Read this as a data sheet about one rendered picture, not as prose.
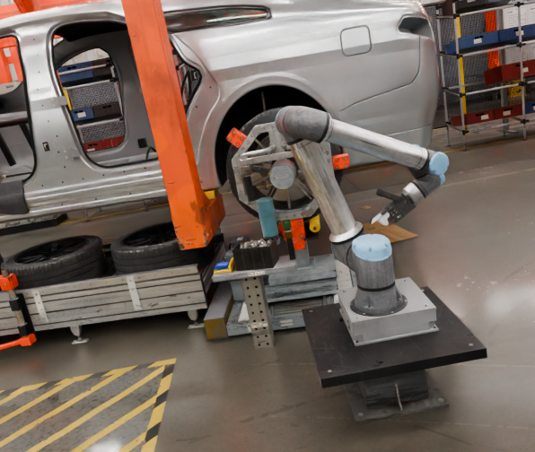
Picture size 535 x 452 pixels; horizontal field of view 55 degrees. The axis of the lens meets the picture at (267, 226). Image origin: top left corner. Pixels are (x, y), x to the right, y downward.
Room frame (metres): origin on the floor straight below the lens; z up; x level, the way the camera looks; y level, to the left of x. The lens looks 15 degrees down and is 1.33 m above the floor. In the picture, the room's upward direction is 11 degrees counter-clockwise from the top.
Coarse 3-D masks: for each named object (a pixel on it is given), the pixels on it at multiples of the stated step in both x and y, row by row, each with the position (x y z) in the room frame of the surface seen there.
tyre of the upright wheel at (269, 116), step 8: (264, 112) 2.94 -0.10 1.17; (272, 112) 2.89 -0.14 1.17; (256, 120) 2.90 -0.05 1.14; (264, 120) 2.89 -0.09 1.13; (272, 120) 2.88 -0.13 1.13; (248, 128) 2.90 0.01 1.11; (232, 144) 2.92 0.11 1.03; (336, 144) 2.85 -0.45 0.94; (232, 152) 2.92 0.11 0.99; (336, 152) 2.85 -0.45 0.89; (232, 176) 2.92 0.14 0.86; (336, 176) 2.85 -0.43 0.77; (232, 184) 2.92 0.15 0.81; (232, 192) 2.93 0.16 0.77; (240, 200) 2.92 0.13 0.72; (248, 208) 2.91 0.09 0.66; (256, 216) 2.91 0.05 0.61; (312, 216) 2.87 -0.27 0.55
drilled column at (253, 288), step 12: (252, 288) 2.48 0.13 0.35; (264, 288) 2.55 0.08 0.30; (252, 300) 2.48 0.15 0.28; (264, 300) 2.48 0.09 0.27; (252, 312) 2.50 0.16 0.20; (264, 312) 2.47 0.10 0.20; (252, 324) 2.48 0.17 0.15; (264, 324) 2.47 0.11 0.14; (252, 336) 2.49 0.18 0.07; (264, 336) 2.48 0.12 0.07; (264, 348) 2.48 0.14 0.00
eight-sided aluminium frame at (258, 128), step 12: (252, 132) 2.81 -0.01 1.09; (324, 144) 2.77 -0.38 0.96; (240, 156) 2.83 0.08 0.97; (240, 168) 2.83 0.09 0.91; (240, 180) 2.83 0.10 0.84; (240, 192) 2.83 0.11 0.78; (252, 204) 2.83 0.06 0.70; (312, 204) 2.78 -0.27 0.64; (276, 216) 2.81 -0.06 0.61; (288, 216) 2.80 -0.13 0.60; (300, 216) 2.79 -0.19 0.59
